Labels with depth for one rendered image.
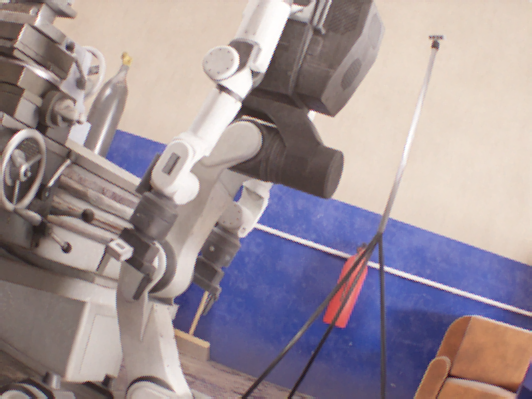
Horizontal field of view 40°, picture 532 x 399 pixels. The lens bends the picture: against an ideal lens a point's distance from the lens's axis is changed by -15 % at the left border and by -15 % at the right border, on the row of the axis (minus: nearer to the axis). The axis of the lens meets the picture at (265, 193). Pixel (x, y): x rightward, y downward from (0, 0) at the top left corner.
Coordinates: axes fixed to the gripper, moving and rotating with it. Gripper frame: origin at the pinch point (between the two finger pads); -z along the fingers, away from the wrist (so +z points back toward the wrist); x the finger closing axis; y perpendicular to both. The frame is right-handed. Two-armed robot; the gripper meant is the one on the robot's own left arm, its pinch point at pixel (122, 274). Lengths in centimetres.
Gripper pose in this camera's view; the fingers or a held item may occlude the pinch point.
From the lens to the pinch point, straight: 175.4
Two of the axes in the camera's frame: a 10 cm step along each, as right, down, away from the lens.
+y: -2.6, -2.0, -9.5
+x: -8.2, -4.8, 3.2
